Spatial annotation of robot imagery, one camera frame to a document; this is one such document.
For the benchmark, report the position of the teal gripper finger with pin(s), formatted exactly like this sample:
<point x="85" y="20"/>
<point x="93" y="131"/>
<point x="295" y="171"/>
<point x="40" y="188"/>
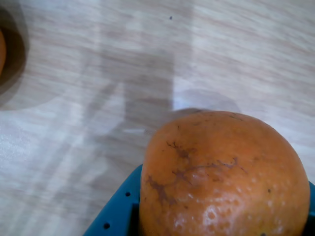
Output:
<point x="313" y="209"/>
<point x="118" y="209"/>

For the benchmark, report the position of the scarred small orange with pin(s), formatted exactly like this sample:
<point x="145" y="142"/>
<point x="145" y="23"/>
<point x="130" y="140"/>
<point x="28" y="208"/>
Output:
<point x="221" y="177"/>

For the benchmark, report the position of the small orange green stem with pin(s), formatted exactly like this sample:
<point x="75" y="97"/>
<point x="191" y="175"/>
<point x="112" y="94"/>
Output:
<point x="2" y="54"/>

